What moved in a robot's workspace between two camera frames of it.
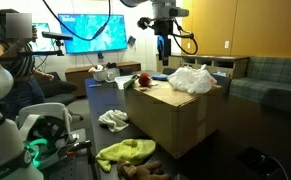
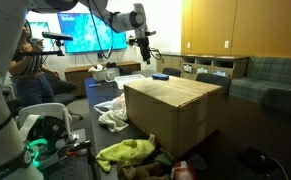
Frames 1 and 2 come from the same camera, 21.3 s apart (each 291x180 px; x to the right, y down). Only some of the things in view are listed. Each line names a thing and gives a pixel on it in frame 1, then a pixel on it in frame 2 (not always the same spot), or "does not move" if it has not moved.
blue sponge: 160,77 does not move
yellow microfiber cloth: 130,150 does not move
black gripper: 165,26 → 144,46
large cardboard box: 170,118 does not move
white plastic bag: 195,80 → 118,103
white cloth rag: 115,119 does not move
